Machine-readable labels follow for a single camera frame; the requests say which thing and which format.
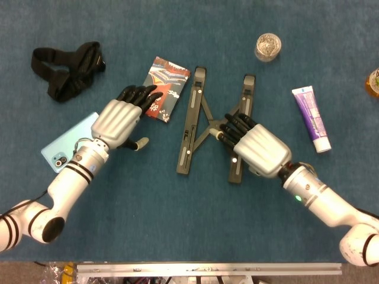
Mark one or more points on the aluminium profile rail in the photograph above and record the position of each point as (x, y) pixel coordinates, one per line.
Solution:
(207, 269)

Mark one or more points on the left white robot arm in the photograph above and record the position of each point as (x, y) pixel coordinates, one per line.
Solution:
(68, 180)

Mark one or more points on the light blue smartphone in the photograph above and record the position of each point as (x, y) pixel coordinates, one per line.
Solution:
(65, 142)

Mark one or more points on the yellow object under table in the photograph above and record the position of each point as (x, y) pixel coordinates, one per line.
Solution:
(68, 272)

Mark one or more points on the dark patterned red-striped book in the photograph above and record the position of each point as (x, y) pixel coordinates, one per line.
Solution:
(171, 80)

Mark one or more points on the black folding laptop stand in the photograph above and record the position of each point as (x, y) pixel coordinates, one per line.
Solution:
(192, 118)

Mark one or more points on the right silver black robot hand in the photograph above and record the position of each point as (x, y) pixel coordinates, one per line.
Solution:
(262, 151)

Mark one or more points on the purple white toothpaste tube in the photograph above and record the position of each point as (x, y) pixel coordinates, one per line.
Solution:
(312, 118)

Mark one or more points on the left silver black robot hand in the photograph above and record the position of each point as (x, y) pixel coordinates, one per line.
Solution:
(117, 121)

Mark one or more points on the clear crumpled plastic bag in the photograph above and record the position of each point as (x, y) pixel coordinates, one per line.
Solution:
(50, 275)

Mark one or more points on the clear jar of metal clips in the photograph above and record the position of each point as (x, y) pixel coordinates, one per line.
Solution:
(268, 47)

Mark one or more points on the amber bottle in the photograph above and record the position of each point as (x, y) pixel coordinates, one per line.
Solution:
(373, 84)

